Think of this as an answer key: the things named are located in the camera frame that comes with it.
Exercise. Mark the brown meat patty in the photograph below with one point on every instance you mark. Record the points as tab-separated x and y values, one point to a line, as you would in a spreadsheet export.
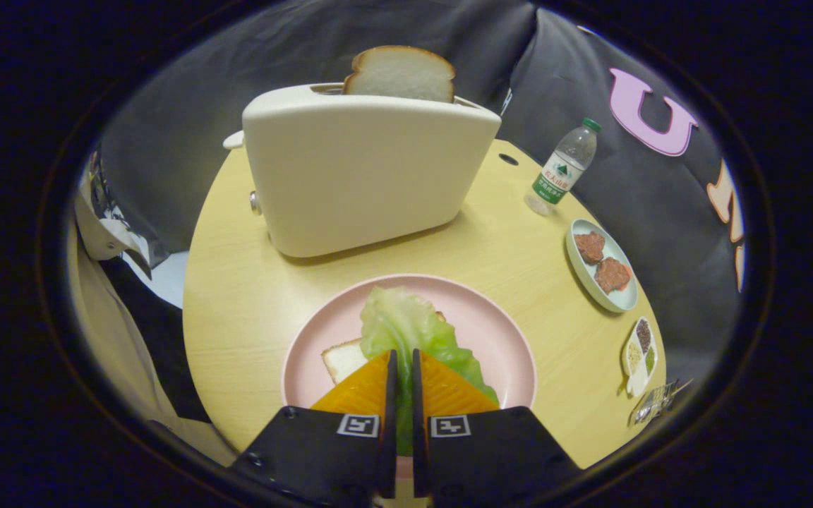
590	247
612	275

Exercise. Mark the toasted bread slice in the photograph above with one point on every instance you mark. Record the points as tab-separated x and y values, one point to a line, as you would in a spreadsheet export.
399	74

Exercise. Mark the pink plate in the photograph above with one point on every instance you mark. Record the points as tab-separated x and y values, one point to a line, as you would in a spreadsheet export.
498	331

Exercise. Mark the white bread slice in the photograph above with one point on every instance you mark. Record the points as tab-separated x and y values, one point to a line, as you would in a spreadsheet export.
343	360

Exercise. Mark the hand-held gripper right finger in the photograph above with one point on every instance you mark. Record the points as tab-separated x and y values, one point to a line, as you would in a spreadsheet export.
420	423

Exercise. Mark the white divided seasoning dish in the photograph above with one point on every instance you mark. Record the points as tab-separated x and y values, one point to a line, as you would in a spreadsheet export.
636	360

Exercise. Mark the clear plastic water bottle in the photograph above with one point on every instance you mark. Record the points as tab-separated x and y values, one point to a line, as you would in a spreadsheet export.
565	169

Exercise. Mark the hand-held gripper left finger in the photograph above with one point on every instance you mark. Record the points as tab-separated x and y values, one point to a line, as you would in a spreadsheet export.
387	423

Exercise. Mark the clear glass cup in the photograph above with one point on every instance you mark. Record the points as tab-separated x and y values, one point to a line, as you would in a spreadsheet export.
650	408

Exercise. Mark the cream white toaster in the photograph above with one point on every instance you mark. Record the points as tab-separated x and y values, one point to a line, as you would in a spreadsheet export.
364	176

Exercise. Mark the pale green plate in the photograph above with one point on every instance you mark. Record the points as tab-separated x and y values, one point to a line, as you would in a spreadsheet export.
583	271

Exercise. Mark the green lettuce leaf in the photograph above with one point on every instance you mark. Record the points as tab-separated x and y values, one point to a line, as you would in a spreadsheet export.
406	324

